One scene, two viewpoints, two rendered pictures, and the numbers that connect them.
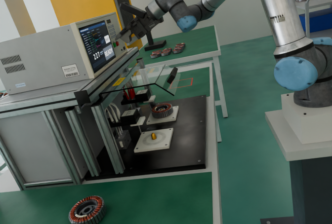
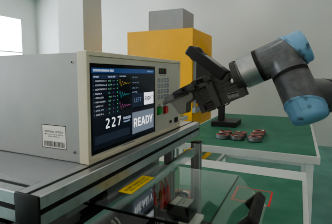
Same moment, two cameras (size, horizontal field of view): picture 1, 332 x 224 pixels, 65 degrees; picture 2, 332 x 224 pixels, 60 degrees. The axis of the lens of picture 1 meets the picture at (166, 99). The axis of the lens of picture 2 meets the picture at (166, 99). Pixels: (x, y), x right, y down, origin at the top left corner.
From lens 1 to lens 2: 0.48 m
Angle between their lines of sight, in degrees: 19
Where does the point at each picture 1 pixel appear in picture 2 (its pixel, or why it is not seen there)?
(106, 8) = (182, 66)
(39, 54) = (17, 92)
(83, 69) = (74, 142)
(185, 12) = (308, 87)
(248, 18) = not seen: outside the picture
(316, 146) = not seen: outside the picture
